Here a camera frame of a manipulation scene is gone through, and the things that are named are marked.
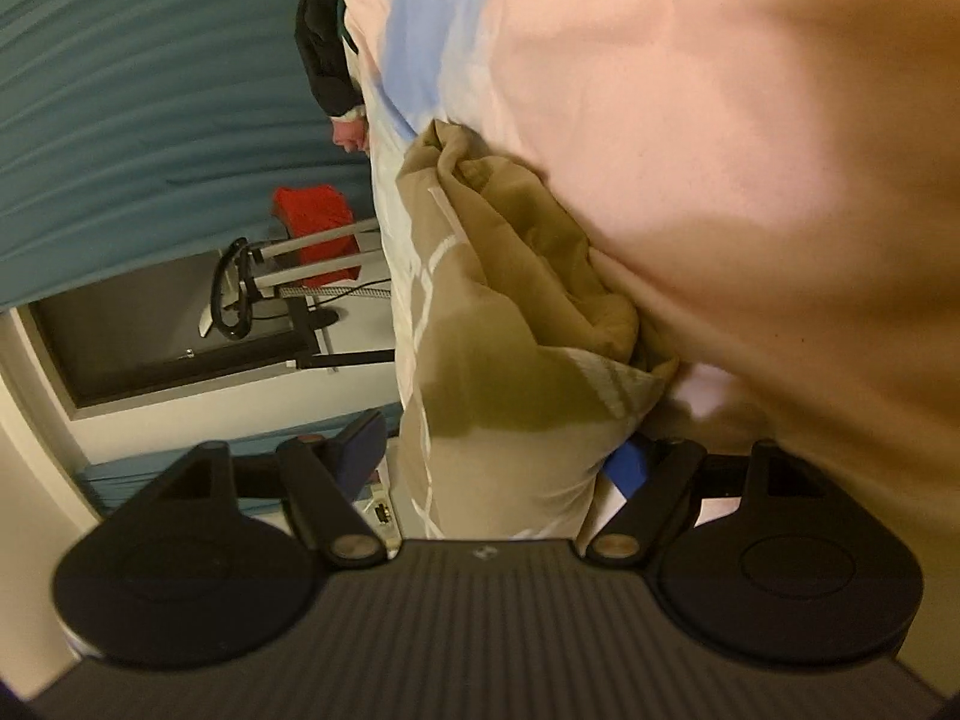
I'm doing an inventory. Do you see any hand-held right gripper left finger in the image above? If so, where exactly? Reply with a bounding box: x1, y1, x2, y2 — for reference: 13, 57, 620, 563
146, 406, 389, 569

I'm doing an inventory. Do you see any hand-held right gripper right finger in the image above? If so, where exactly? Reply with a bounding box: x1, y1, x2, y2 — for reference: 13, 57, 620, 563
583, 435, 826, 569

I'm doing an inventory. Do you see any tan garment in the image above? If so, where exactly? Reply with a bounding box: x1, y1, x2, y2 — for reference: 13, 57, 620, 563
394, 118, 680, 541

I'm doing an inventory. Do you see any narrow blue curtain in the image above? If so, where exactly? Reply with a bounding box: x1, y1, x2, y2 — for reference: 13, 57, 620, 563
79, 405, 400, 520

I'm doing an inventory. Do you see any red cloth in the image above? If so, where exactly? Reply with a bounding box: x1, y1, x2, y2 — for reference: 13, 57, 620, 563
271, 184, 361, 269

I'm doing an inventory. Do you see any dark door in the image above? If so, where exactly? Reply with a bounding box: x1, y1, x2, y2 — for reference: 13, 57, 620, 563
26, 251, 398, 410

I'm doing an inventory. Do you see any pink cloth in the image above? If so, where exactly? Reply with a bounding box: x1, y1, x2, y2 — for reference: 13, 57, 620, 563
331, 115, 373, 156

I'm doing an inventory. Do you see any pastel cloud print blanket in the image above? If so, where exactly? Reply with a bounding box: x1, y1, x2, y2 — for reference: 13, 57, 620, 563
334, 0, 960, 665

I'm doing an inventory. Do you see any wide blue curtain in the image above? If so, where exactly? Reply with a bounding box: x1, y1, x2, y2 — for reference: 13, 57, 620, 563
0, 0, 374, 310

